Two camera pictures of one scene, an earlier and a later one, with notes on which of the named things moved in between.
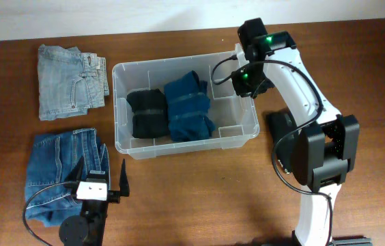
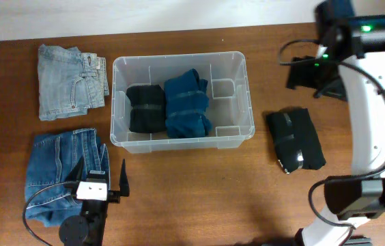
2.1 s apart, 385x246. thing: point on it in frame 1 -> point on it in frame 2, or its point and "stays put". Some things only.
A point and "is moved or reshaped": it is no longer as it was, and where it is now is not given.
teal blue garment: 188,108 stays put
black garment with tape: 150,113 is moved or reshaped
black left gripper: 115,195 stays put
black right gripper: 243,91 -> 297,75
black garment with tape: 280,122 stays put
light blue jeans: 70,83 stays put
